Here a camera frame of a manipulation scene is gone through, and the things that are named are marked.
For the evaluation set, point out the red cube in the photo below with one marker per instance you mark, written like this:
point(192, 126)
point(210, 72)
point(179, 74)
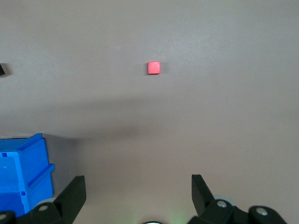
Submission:
point(154, 67)

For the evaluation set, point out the black cube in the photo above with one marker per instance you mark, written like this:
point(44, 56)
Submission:
point(2, 70)

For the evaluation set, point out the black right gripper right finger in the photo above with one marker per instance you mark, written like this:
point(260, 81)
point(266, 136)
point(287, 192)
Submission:
point(203, 198)

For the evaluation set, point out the blue plastic bin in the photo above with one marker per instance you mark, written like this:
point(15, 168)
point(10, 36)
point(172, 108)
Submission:
point(23, 175)

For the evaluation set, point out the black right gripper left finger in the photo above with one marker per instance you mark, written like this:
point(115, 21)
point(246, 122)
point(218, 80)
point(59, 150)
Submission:
point(70, 198)

